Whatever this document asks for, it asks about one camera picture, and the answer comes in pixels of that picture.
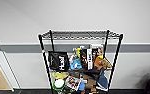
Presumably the yellow bag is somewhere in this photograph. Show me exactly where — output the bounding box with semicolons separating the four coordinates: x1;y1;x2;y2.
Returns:
51;71;69;80

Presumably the black wire shelf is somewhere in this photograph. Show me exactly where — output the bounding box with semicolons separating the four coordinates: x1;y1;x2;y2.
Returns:
37;29;124;94

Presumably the blue plush toy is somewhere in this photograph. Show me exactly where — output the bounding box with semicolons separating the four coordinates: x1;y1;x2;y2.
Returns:
69;58;83;70

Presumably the orange plush toy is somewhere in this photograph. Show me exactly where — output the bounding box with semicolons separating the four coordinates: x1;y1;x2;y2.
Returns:
93;55;113;71

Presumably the colourful printed packet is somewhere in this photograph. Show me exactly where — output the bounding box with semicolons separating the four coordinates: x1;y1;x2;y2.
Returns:
64;75;82;92

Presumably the small blue pouch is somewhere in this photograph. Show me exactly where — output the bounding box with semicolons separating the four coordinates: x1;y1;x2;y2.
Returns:
77;82;86;92

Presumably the black box white side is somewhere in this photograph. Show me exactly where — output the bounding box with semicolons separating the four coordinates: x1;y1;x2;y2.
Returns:
80;48;94;71

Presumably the blue cloth toy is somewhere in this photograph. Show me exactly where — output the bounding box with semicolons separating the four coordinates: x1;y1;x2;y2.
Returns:
96;73;109;91

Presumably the brown cardboard carton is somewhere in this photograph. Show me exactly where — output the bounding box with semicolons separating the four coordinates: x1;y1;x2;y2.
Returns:
80;71;97;89

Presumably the yellow toy figure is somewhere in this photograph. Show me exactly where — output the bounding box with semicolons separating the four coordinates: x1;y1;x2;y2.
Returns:
76;47;83;60

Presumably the green white bowl stack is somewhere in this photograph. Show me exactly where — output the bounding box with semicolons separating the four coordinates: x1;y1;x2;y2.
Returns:
52;78;66;93

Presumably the white box brown print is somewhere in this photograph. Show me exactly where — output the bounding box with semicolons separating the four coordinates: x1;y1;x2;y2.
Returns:
91;44;105;58

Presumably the white door frame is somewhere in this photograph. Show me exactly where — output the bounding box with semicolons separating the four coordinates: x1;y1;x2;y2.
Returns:
0;28;16;92

